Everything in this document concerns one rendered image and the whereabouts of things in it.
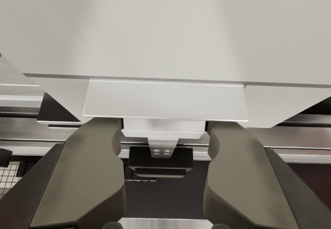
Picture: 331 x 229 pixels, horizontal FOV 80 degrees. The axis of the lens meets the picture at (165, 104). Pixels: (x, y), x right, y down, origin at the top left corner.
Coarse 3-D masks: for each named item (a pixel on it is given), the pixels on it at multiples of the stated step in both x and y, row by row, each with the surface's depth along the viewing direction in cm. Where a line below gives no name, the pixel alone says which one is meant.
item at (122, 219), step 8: (128, 224) 17; (136, 224) 17; (144, 224) 17; (152, 224) 17; (160, 224) 17; (168, 224) 17; (176, 224) 17; (184, 224) 17; (192, 224) 17; (200, 224) 17; (208, 224) 17
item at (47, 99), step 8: (48, 96) 20; (48, 104) 19; (56, 104) 19; (40, 112) 19; (48, 112) 19; (56, 112) 19; (64, 112) 19; (40, 120) 19; (48, 120) 19; (56, 120) 19; (64, 120) 19; (72, 120) 19; (56, 128) 21; (64, 128) 21; (72, 128) 21
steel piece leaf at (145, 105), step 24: (96, 96) 10; (120, 96) 11; (144, 96) 11; (168, 96) 11; (192, 96) 11; (216, 96) 11; (240, 96) 11; (144, 120) 17; (168, 120) 17; (192, 120) 17; (216, 120) 10; (240, 120) 10
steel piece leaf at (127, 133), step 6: (126, 132) 21; (132, 132) 21; (138, 132) 21; (144, 132) 21; (150, 132) 21; (156, 132) 21; (162, 132) 21; (168, 132) 21; (174, 132) 21; (180, 132) 21; (186, 132) 21; (192, 132) 21; (198, 132) 21; (192, 138) 23; (198, 138) 23
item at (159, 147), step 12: (156, 144) 25; (168, 144) 25; (132, 156) 37; (144, 156) 37; (156, 156) 35; (168, 156) 35; (180, 156) 37; (192, 156) 37; (132, 168) 39; (144, 168) 37; (156, 168) 37; (168, 168) 37; (180, 168) 36; (192, 168) 36
